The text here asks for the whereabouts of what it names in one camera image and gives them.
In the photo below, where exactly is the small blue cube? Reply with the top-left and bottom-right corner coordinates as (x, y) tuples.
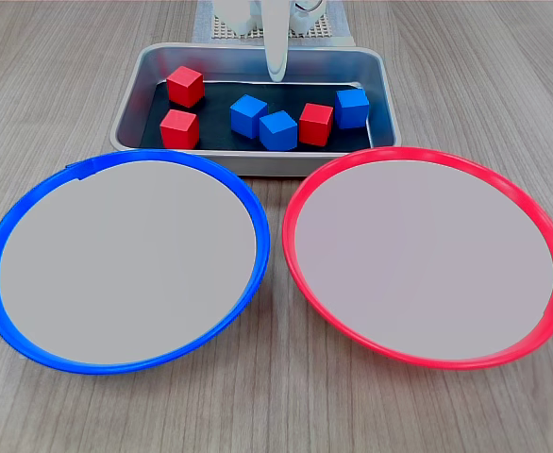
(334, 88), (371, 130)
(258, 109), (299, 152)
(229, 93), (269, 140)

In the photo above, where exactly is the white plate with blue rim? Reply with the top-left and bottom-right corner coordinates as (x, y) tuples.
(0, 149), (272, 377)

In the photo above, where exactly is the small red cube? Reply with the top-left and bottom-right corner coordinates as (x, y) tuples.
(165, 65), (206, 109)
(159, 109), (200, 150)
(298, 102), (335, 147)

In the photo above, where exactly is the steel tray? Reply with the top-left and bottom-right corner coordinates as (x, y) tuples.
(109, 42), (403, 178)

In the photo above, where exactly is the white plate with red rim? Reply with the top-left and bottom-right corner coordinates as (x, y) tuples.
(281, 145), (553, 372)

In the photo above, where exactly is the pale perforated base plate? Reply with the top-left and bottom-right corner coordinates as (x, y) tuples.
(209, 12), (335, 41)

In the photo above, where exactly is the black tray mat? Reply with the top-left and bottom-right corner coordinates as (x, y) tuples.
(139, 79), (375, 153)

